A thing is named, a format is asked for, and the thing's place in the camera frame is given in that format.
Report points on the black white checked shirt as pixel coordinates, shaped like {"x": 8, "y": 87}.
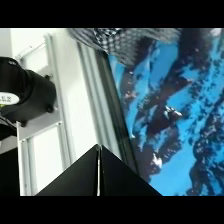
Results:
{"x": 116, "y": 43}

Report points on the silver frame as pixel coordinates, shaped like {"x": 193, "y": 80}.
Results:
{"x": 37, "y": 129}

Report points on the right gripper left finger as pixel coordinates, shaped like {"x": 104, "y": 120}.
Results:
{"x": 81, "y": 176}

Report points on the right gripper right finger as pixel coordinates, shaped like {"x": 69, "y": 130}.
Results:
{"x": 120, "y": 178}

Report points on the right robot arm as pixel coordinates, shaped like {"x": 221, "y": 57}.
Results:
{"x": 26, "y": 96}

